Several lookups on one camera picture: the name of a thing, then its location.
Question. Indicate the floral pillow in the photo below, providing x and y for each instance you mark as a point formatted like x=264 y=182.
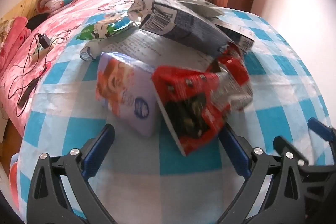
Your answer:
x=4 y=28

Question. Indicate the white text-printed packet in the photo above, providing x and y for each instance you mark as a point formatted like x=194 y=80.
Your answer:
x=139 y=43

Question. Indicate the dark cloth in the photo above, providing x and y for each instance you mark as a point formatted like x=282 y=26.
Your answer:
x=36 y=22

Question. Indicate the black phone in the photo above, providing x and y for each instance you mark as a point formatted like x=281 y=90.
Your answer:
x=27 y=92

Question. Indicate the black white packet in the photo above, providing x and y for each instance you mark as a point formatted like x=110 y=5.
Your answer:
x=239 y=37

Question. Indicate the pink printed blanket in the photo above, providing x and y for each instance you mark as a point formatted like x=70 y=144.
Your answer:
x=78 y=11

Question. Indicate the pink folded blanket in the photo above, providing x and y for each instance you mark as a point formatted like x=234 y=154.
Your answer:
x=13 y=37

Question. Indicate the white blue milk pouch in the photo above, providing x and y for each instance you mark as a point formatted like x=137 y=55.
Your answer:
x=90 y=52

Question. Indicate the red snack packet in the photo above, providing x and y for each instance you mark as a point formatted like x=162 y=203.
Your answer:
x=189 y=87

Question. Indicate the rolled colourful blanket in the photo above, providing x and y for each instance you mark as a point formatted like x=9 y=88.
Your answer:
x=61 y=1

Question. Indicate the black charger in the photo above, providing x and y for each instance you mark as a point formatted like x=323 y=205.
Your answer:
x=43 y=40

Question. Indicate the green snack packet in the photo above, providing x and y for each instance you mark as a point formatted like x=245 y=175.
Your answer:
x=105 y=28

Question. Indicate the dark blue snack bag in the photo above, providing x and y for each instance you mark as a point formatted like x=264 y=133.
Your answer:
x=189 y=27

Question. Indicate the blue white checked tablecloth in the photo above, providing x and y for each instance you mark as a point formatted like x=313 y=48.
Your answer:
x=136 y=187

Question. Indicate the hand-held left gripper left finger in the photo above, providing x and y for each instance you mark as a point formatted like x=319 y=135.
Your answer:
x=97 y=153

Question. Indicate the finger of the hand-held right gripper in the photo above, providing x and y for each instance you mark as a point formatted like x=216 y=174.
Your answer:
x=279 y=142
x=317 y=128

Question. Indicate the white blue wrapper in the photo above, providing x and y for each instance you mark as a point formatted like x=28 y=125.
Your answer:
x=137 y=6

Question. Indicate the yellow headboard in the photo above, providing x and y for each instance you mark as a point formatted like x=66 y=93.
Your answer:
x=23 y=1

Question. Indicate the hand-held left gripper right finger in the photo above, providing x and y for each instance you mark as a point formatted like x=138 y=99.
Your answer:
x=233 y=151

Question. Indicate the white power strip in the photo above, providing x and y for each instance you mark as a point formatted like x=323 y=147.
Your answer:
x=42 y=52

